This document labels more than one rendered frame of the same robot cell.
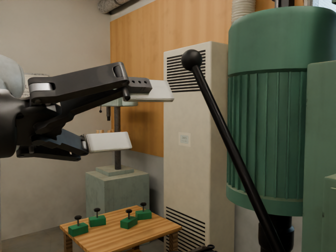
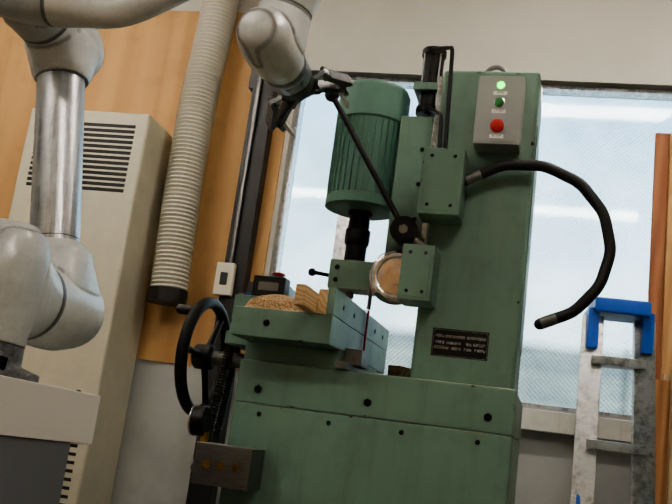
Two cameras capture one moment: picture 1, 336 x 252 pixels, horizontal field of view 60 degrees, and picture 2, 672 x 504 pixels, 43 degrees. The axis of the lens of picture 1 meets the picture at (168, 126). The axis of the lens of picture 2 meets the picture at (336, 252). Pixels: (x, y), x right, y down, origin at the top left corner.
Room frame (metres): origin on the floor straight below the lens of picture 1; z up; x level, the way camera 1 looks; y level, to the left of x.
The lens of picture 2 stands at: (-1.01, 1.08, 0.67)
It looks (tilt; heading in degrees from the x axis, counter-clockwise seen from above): 12 degrees up; 321
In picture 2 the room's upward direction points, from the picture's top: 8 degrees clockwise
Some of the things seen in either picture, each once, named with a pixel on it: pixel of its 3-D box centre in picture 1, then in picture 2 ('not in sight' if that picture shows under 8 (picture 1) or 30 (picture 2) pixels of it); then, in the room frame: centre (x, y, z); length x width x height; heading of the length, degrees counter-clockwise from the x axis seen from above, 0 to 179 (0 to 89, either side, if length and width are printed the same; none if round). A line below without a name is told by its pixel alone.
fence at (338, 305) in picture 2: not in sight; (362, 323); (0.47, -0.22, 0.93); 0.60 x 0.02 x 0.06; 126
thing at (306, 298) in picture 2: not in sight; (334, 317); (0.44, -0.10, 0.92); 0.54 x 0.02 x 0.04; 126
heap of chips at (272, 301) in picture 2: not in sight; (279, 304); (0.43, 0.06, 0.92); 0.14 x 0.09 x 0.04; 36
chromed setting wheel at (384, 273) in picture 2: not in sight; (396, 277); (0.33, -0.17, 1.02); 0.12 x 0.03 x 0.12; 36
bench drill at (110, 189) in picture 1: (118, 164); not in sight; (2.83, 0.49, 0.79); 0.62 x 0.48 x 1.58; 37
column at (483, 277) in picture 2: not in sight; (481, 235); (0.27, -0.36, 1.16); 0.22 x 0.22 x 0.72; 36
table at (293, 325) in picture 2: not in sight; (299, 341); (0.59, -0.13, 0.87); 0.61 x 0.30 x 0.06; 126
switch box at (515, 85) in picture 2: not in sight; (499, 114); (0.16, -0.27, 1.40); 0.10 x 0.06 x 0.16; 36
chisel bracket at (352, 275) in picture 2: not in sight; (359, 281); (0.49, -0.20, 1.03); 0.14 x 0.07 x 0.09; 36
